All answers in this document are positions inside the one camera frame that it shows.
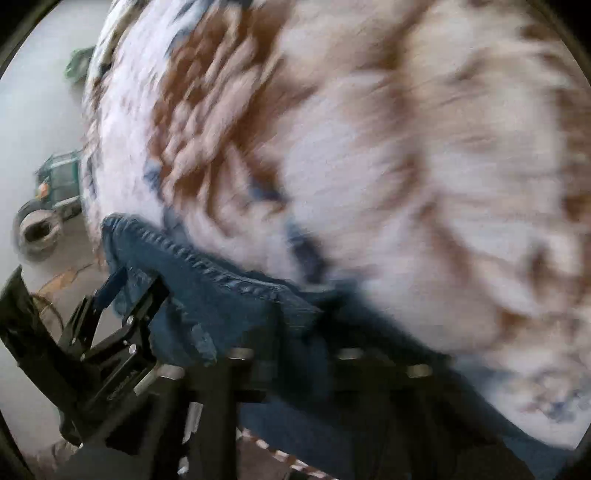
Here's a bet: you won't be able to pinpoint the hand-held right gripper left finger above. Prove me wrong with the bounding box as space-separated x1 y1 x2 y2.
154 347 262 480

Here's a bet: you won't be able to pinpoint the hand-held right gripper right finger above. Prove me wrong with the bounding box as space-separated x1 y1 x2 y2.
323 347 467 480

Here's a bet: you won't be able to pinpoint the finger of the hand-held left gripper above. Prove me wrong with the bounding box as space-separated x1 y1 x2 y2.
121 273 172 344
59 265 130 354

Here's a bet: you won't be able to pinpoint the blue denim pants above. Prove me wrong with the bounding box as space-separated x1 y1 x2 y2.
99 212 578 480

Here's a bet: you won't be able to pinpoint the red white patterned cloth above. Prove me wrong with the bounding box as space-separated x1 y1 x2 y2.
239 428 324 476

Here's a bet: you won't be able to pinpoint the green toy truck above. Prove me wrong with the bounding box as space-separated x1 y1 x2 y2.
13 150 85 256

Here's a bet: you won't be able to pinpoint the green cloth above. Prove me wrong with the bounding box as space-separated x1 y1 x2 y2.
64 46 96 85

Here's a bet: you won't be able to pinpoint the white brown printed blanket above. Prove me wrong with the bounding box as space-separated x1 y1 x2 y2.
81 0 591 450

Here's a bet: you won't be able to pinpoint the orange cord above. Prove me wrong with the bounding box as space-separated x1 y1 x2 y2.
34 261 106 300

